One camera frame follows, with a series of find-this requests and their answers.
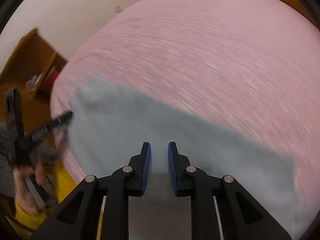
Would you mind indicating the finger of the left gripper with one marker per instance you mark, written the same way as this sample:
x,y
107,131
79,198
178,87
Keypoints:
x,y
50,125

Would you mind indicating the grey fleece pants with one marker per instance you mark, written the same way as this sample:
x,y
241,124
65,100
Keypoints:
x,y
110,124

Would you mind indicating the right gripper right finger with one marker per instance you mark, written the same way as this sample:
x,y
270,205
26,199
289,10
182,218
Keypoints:
x,y
221,208

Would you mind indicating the wooden bedside cabinet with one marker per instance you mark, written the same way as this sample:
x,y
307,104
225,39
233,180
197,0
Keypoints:
x,y
32,68

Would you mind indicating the pink floral bed sheet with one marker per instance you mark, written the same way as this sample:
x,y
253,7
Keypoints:
x,y
250,66

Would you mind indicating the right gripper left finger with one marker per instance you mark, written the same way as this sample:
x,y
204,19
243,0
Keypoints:
x,y
99,207

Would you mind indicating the person's left hand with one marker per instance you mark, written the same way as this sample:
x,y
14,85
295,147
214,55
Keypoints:
x,y
23,196

